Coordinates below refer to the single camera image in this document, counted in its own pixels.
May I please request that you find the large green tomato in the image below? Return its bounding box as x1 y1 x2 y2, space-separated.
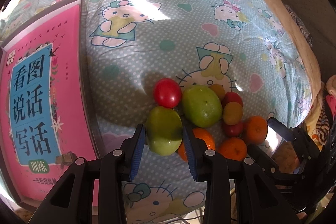
182 85 223 128

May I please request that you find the pink book in tray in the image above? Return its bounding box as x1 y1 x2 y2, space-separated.
0 3 100 202

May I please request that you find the striped clothes pile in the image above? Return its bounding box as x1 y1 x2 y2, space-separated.
304 74 336 151

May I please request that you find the yellow-orange cherry tomato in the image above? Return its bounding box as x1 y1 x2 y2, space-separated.
223 102 243 126

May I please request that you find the small orange tomato behind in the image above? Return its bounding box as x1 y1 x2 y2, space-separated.
209 84 226 100

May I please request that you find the small red cherry tomato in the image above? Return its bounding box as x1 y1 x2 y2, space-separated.
221 92 243 107
222 122 244 138

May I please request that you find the hello kitty bed sheet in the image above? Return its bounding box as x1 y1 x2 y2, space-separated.
1 0 311 223

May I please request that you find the large red tomato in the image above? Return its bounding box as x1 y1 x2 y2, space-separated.
153 78 182 109

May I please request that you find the orange tangerine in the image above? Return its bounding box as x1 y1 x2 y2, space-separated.
217 137 247 161
241 115 268 145
177 127 217 163

